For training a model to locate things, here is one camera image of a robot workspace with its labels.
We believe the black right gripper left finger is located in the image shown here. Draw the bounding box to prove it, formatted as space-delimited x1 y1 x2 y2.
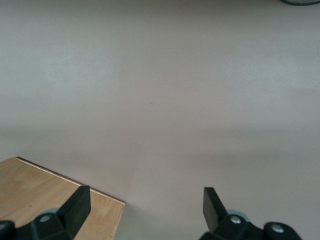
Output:
0 185 91 240

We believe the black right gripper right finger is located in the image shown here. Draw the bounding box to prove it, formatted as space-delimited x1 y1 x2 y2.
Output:
198 186 303 240

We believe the wooden drawer cabinet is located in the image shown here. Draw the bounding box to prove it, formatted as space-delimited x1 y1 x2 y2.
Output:
0 156 126 240

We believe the table cover sheet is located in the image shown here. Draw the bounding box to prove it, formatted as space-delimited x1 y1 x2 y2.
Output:
0 0 320 240

